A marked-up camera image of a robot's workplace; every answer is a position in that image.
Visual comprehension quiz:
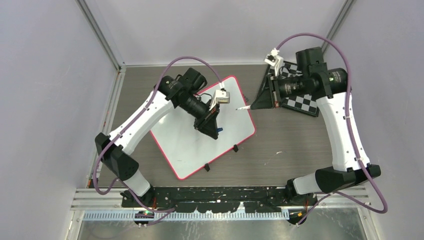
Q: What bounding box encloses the aluminium frame rail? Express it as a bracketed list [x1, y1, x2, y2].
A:
[70, 188, 365, 222]

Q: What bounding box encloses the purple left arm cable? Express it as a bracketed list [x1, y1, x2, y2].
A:
[92, 56, 227, 227]

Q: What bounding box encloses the black and white chessboard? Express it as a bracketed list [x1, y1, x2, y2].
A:
[256, 60, 320, 117]

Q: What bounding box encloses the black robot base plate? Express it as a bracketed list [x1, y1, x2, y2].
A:
[121, 186, 318, 214]

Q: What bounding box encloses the white marker pen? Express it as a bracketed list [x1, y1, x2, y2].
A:
[235, 105, 251, 111]

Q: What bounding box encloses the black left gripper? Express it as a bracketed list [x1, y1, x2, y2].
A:
[179, 95, 221, 139]

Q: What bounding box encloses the pink-framed whiteboard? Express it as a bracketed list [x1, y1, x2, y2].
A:
[150, 75, 256, 180]

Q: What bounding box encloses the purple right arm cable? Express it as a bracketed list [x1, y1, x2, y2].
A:
[274, 32, 389, 228]

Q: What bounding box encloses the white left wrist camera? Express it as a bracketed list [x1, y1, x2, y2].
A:
[209, 88, 231, 110]

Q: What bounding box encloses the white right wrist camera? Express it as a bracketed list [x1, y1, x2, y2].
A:
[264, 48, 284, 77]

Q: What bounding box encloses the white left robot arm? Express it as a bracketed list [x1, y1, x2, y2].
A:
[94, 67, 220, 207]

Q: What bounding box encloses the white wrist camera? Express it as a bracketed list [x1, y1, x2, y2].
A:
[209, 88, 231, 110]
[264, 48, 284, 77]

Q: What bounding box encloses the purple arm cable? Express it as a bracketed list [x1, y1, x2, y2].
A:
[92, 56, 227, 227]
[274, 32, 389, 228]

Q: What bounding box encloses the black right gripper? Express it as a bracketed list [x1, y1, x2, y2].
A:
[250, 72, 308, 110]

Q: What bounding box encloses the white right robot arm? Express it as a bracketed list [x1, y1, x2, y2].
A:
[250, 47, 381, 205]

